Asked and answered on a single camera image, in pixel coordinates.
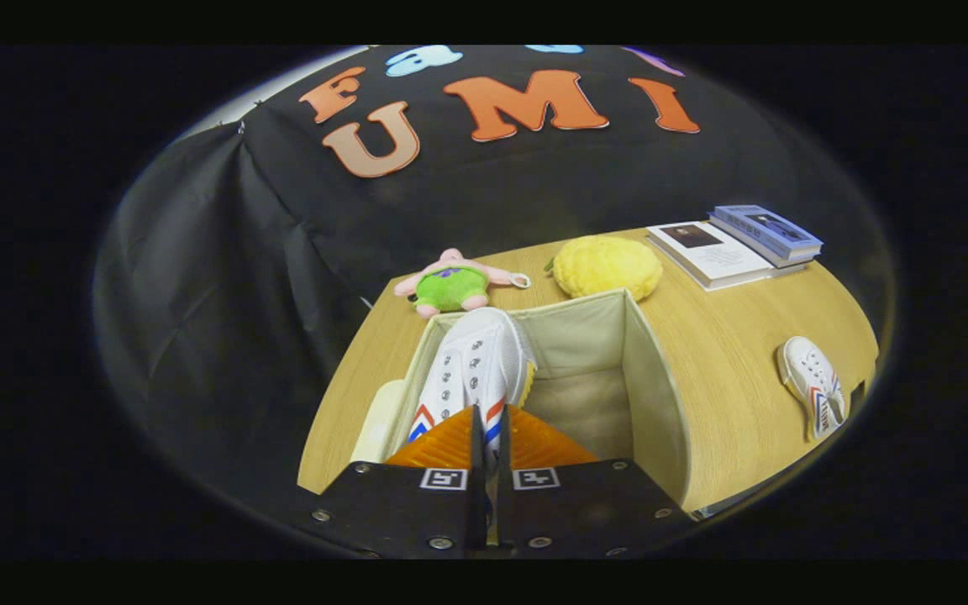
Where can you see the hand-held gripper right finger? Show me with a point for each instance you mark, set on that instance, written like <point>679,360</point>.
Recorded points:
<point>507,512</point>

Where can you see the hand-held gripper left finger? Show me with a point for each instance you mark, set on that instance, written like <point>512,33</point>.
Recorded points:
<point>478,512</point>

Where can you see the white striped canvas shoe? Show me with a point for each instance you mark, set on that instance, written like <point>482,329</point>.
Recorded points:
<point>807,378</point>
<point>476,361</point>

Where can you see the beige fabric storage box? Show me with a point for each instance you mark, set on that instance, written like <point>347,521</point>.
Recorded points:
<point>660,403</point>

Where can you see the pink starfish plush toy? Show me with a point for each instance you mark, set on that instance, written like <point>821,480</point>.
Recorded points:
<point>450,286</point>

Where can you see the yellow round plush toy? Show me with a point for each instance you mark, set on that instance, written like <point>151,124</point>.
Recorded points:
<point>606,265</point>

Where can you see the black backdrop cloth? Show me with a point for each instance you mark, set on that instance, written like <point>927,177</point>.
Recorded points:
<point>240,294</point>

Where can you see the white book with dark portrait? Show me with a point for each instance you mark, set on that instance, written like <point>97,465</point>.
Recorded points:
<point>715,256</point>

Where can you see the blue book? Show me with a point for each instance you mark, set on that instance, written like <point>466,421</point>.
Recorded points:
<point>765,231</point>

